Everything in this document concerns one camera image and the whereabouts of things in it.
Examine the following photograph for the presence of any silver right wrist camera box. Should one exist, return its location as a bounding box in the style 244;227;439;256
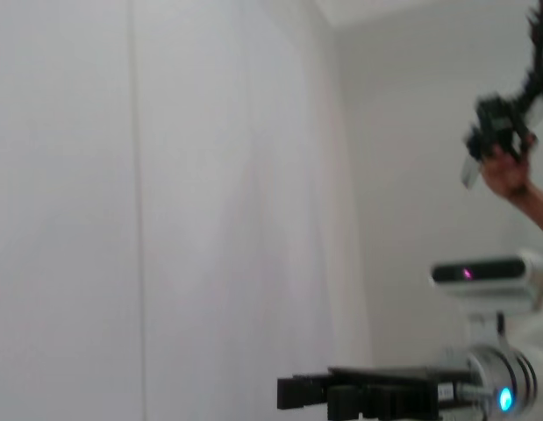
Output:
428;249;543;352

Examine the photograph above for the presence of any black handheld controller device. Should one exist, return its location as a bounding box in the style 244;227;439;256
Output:
458;95;539;190

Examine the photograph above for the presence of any person's bare hand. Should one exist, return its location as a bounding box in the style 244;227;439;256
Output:
479;146;534;203

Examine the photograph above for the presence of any black cable drag chain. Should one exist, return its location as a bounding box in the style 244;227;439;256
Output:
512;0;543;113

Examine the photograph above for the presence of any person's bare forearm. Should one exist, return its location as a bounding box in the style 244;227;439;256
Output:
511;178;543;240

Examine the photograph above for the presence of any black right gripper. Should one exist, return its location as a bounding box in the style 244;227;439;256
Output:
276;366;475;421

